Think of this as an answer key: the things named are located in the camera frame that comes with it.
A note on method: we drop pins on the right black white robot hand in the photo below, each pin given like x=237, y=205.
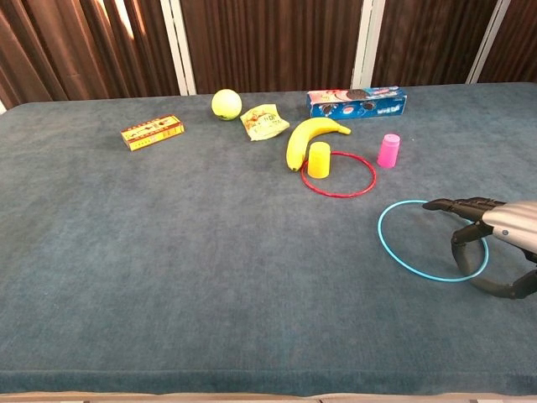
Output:
x=512, y=222

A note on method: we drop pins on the pink plastic cup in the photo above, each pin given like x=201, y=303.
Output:
x=388, y=152

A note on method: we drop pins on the brown slatted partition panel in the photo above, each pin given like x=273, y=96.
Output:
x=428, y=38
x=516, y=38
x=84, y=46
x=268, y=42

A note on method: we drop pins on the blue cookie box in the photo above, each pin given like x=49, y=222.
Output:
x=356, y=105

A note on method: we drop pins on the yellow plastic cup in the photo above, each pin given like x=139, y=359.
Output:
x=319, y=161

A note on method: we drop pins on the yellow banana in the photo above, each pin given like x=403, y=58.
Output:
x=300, y=138

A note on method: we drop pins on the green snack bag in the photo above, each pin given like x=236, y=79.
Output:
x=264, y=124

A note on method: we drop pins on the yellow-green tennis ball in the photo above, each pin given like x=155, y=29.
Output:
x=226, y=105

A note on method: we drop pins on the blue table cloth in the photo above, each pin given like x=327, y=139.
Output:
x=168, y=252

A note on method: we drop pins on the red yellow carton box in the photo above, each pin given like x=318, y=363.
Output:
x=153, y=132

